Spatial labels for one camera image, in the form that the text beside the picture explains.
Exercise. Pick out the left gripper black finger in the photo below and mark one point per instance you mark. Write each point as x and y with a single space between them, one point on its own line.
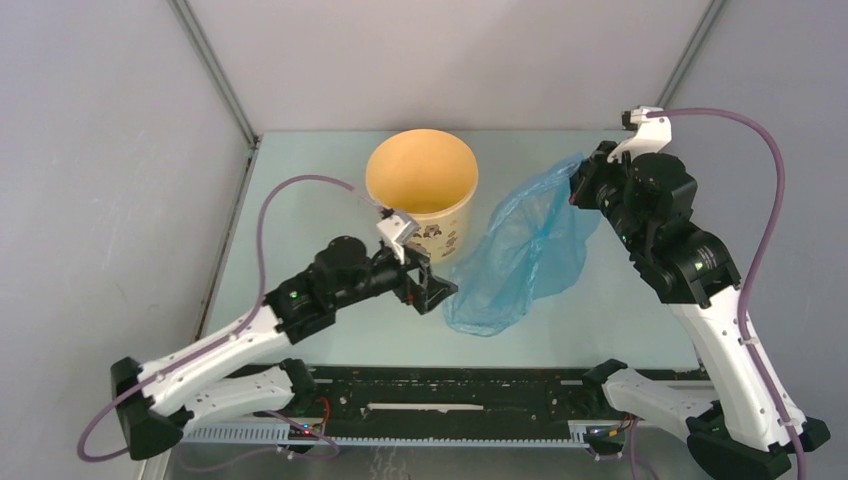
417 266
427 291

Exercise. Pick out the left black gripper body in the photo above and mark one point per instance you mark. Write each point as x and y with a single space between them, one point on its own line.
383 275

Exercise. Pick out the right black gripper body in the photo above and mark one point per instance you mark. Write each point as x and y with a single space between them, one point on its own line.
613 176

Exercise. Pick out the blue plastic trash bag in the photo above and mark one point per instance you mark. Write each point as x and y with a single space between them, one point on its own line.
534 247

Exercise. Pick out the yellow capybara trash bin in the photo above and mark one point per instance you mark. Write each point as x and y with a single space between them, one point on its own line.
432 175

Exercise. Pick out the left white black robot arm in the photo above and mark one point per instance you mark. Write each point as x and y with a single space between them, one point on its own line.
159 401

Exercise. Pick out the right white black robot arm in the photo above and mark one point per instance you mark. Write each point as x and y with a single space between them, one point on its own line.
751 430

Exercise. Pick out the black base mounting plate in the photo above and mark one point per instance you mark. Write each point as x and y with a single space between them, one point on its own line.
455 403

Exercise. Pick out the left small circuit board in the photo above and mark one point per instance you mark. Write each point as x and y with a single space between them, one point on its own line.
307 435

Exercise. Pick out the small circuit board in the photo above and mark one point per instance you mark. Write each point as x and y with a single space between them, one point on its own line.
602 435
307 435

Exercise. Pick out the right small circuit board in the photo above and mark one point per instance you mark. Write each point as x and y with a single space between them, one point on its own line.
602 435

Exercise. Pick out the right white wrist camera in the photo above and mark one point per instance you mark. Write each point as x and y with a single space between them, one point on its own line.
651 130

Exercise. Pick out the white toothed cable duct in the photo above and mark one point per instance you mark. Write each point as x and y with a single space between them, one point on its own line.
274 434

